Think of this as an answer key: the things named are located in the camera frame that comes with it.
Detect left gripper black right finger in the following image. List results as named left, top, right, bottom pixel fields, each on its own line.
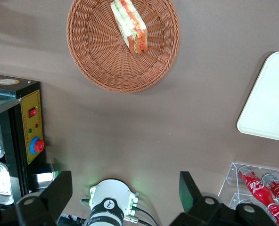
left=169, top=171, right=225, bottom=226

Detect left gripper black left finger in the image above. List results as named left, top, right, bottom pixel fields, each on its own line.
left=15, top=170, right=73, bottom=226

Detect triangular sandwich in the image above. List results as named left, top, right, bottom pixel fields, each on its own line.
left=110, top=0, right=148, bottom=56

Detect cream rectangular plastic tray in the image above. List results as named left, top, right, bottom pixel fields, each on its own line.
left=236, top=51, right=279, bottom=144

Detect brown round wicker basket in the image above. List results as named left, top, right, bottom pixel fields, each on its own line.
left=66, top=0, right=181, bottom=94

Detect small silver box device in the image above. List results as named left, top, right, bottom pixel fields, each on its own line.
left=32, top=162, right=60, bottom=189

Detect clear acrylic bottle rack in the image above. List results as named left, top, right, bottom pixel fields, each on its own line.
left=217, top=161, right=279, bottom=226

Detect black yellow-panel food warmer cabinet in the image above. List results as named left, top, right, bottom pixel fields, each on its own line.
left=0, top=73, right=47, bottom=205

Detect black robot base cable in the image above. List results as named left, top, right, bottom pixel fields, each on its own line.
left=124, top=207, right=159, bottom=226

